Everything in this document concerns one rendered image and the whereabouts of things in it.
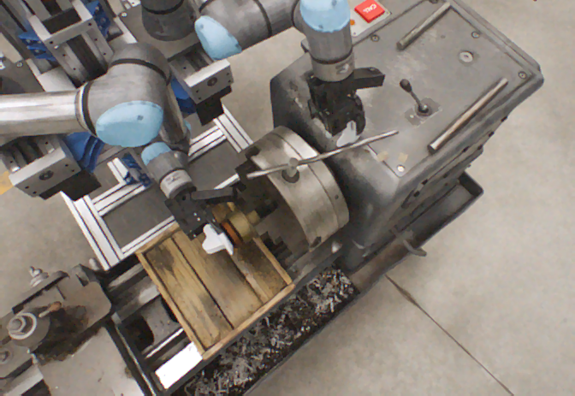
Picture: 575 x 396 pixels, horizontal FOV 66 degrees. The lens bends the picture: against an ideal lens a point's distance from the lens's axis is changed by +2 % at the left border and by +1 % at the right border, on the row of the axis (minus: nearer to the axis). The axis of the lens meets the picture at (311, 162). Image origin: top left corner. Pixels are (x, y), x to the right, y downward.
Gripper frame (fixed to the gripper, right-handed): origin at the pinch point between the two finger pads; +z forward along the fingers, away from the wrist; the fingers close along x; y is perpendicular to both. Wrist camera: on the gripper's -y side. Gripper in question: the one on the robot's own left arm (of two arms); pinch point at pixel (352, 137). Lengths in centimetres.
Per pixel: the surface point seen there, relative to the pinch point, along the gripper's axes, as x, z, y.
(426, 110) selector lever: 2.0, 5.7, -21.0
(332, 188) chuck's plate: 0.2, 11.5, 7.7
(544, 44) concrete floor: -60, 118, -198
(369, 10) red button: -28.0, -4.3, -30.8
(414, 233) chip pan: -5, 80, -26
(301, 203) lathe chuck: -0.8, 10.2, 15.8
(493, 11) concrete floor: -96, 106, -193
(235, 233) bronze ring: -10.2, 18.0, 30.8
